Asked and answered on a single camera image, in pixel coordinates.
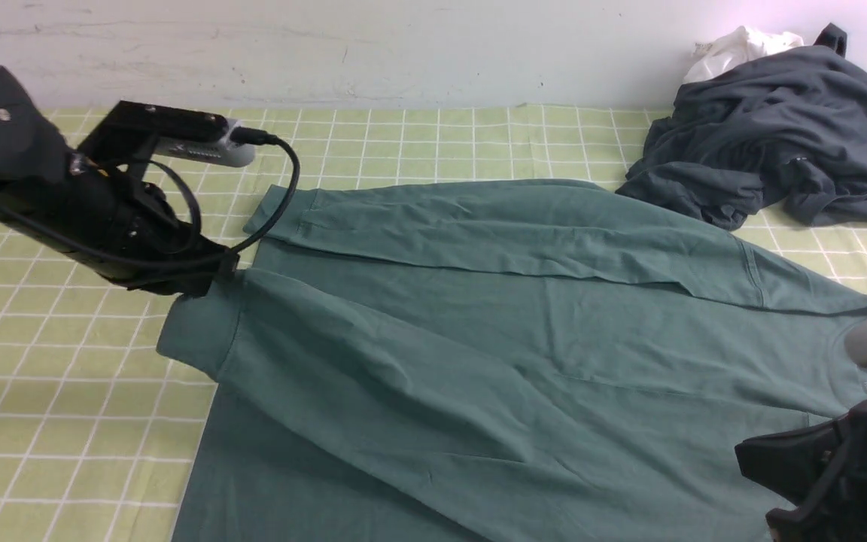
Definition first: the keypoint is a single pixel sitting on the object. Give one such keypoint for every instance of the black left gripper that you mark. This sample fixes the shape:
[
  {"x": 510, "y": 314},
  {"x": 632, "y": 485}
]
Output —
[{"x": 119, "y": 227}]

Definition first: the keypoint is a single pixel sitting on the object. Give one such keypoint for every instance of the dark grey crumpled garment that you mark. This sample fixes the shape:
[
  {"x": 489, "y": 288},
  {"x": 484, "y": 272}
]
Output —
[{"x": 790, "y": 128}]

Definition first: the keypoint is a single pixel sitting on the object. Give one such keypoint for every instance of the green long-sleeve shirt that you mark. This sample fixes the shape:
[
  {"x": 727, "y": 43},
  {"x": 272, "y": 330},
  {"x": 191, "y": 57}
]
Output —
[{"x": 502, "y": 361}]

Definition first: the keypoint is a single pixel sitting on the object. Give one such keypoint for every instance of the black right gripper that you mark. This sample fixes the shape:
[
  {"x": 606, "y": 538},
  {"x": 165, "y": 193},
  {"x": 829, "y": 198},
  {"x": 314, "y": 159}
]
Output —
[{"x": 821, "y": 470}]

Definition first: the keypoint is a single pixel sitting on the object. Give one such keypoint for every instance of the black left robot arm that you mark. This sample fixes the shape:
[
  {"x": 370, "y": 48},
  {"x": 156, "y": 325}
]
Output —
[{"x": 31, "y": 145}]

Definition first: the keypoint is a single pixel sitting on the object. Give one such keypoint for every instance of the white crumpled garment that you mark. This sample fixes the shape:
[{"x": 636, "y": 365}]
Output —
[{"x": 744, "y": 44}]

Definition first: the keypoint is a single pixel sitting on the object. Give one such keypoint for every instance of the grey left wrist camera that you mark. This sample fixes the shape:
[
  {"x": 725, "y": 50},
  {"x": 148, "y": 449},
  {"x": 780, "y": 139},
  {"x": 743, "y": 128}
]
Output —
[{"x": 134, "y": 130}]

